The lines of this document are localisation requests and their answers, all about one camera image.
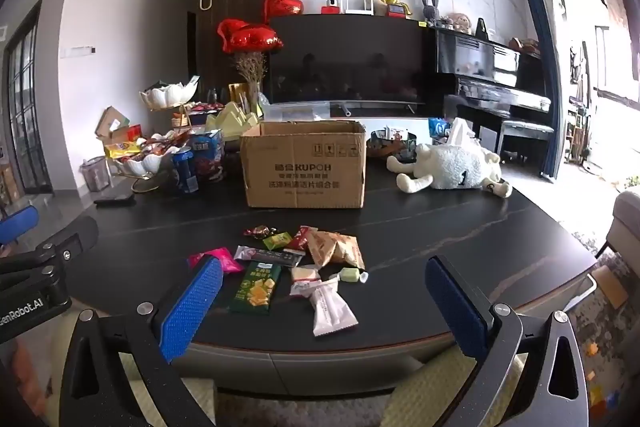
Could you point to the red foil candy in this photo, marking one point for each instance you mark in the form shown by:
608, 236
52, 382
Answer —
257, 232

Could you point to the pink snack packet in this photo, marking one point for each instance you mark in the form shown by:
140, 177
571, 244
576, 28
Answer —
227, 259

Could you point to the white television cabinet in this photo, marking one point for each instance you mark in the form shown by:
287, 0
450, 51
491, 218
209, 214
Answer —
380, 121

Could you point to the white red printed carton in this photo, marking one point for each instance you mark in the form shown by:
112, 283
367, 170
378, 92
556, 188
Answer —
393, 133

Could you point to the small white red packet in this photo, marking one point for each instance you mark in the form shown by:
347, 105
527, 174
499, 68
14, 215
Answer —
299, 289

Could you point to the dried flower bouquet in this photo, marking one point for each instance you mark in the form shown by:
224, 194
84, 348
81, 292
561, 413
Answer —
250, 64

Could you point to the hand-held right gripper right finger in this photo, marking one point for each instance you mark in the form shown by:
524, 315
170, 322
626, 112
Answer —
457, 307

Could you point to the brown cardboard box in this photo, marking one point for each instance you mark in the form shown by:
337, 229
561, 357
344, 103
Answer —
300, 167

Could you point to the open cardboard carton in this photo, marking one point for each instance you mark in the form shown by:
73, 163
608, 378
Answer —
112, 122

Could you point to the gold box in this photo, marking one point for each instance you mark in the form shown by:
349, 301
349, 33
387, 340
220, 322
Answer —
237, 94

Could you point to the small light green packet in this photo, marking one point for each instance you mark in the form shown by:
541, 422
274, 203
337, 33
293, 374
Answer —
277, 240

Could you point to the dark green snack packet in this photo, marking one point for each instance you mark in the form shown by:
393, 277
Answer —
255, 289

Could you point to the black television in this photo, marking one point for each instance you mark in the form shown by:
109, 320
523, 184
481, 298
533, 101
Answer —
350, 62

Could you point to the green candy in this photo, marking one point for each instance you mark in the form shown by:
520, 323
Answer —
349, 276

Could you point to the red heart balloon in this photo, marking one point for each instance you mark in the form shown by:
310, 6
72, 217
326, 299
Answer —
282, 2
231, 32
260, 39

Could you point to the black piano bench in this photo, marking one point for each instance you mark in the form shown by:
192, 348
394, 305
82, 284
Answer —
525, 127

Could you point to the blue snack cup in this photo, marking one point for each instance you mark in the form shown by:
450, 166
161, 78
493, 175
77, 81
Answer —
205, 162

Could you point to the white shell tiered stand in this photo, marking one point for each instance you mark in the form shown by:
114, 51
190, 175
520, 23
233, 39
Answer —
167, 96

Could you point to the dark bowl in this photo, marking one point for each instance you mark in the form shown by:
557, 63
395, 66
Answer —
390, 150

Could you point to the clear zip bag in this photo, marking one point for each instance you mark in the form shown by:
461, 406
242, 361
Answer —
295, 112

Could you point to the yellow chip bag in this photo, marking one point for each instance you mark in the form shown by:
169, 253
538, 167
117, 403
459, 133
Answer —
121, 150

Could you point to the black metronome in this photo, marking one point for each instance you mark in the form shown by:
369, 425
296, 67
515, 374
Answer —
481, 31

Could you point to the grey bunny doll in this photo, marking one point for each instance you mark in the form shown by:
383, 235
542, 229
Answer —
430, 13

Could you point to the small red snack packet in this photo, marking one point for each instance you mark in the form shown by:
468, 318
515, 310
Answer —
301, 239

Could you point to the black upright piano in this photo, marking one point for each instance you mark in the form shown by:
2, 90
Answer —
475, 57

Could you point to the small red box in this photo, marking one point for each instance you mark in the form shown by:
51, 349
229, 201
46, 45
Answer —
330, 10

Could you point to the blue curtain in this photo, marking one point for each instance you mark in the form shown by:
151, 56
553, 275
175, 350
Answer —
540, 57

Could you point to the glass vase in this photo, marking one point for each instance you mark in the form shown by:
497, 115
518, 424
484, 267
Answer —
252, 97

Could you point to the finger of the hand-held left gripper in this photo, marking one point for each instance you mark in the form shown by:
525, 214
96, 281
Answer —
70, 234
20, 223

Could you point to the pile of assorted snacks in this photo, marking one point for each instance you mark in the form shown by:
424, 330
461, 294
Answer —
152, 147

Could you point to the white pastry packet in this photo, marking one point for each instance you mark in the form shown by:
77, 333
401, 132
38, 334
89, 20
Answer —
330, 309

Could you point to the blue tray of sweets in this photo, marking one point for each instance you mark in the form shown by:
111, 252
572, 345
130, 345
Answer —
207, 108

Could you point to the tan snack packet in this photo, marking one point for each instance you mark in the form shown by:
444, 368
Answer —
322, 249
350, 252

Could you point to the colourful toy blocks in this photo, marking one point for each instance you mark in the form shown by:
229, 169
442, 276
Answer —
595, 389

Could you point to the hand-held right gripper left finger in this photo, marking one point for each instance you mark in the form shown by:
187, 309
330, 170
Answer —
192, 302

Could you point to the dark glass bottle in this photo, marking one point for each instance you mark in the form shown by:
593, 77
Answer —
212, 96

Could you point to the black framed glass door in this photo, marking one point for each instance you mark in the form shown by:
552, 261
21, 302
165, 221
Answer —
25, 107

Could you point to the wooden chair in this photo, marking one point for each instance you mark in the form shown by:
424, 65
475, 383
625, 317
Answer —
607, 287

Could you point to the clear chocolate stick packet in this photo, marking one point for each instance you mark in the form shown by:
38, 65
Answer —
275, 257

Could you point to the red digital clock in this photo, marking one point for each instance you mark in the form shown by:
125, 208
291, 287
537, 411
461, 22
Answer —
397, 10

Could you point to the yellow-green seat cushion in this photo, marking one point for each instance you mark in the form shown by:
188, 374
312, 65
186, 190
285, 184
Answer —
430, 387

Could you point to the blue soda can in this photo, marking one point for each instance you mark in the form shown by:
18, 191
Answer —
184, 172

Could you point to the gold mountain ornament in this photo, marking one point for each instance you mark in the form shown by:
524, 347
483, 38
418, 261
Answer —
232, 122

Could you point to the blue snack packet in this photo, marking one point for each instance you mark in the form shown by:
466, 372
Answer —
439, 128

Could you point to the grey wastebasket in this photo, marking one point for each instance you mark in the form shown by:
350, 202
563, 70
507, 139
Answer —
95, 174

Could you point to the white wall switch panel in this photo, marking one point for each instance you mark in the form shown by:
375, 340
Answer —
77, 52

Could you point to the small white cream packet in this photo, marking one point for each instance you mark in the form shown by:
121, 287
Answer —
305, 274

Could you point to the grey sofa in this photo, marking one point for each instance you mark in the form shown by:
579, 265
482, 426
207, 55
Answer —
627, 222

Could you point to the white router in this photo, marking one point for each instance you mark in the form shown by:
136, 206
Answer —
360, 11

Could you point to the white sheep plush tissue holder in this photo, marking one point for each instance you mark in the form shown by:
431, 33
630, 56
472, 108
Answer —
450, 169

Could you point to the white tissue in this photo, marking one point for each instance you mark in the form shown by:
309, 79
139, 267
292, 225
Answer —
459, 134

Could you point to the brown plush doll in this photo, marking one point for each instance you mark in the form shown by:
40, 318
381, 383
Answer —
459, 23

